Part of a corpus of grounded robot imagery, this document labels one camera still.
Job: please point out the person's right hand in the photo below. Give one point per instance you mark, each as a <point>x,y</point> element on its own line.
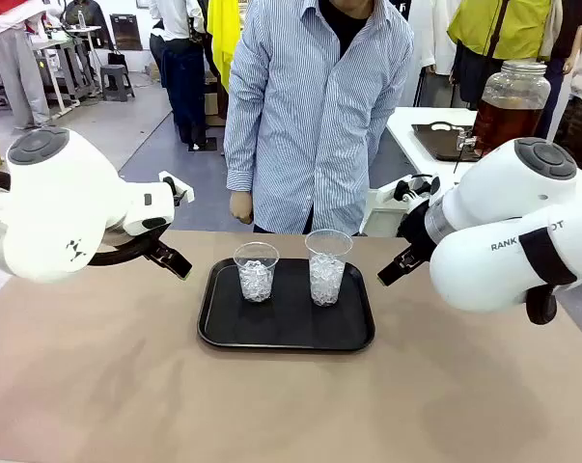
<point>242,207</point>

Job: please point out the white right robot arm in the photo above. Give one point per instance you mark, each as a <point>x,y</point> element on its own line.
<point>488,270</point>

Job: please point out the short clear iced cup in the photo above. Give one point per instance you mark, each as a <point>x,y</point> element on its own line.
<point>256,284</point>

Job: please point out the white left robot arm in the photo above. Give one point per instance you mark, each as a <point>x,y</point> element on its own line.
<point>54,207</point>

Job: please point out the person's right forearm striped sleeve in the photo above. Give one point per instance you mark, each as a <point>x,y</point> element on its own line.
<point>238,159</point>

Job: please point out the black plastic serving tray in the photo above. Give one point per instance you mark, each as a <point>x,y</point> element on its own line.
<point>290,323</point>

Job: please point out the person in blue striped shirt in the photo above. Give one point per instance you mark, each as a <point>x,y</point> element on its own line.
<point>310,120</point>

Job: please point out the white side table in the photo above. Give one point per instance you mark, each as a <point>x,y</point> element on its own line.
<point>406,144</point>

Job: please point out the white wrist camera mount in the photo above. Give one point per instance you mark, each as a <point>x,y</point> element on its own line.
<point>384,195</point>
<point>167,181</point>

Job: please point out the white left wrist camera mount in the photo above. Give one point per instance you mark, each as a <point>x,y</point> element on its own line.
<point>167,181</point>

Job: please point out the bystander in dark trousers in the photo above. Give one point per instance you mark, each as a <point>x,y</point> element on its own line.
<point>184,82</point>

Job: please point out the metal frame workbench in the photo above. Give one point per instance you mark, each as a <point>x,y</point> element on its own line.
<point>73,62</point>

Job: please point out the bystander in yellow-green jacket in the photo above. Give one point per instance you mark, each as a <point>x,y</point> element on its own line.
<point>503,29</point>

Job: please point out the glass tea drink dispenser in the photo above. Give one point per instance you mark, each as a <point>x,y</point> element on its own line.
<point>507,120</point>

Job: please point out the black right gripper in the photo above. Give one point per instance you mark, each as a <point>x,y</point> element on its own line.
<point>416,224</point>

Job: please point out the tall clear iced cup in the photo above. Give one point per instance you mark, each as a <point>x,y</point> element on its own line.
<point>327,284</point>

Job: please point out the grey plastic stool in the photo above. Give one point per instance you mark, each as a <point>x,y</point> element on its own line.
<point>117,72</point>

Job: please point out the bystander in grey trousers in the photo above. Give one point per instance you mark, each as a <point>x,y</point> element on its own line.
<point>20,82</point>

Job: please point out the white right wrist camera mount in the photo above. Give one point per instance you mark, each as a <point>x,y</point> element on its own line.
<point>384,195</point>

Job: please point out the yellow hanging garment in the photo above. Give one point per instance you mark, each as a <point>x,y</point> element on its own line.
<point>218,34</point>

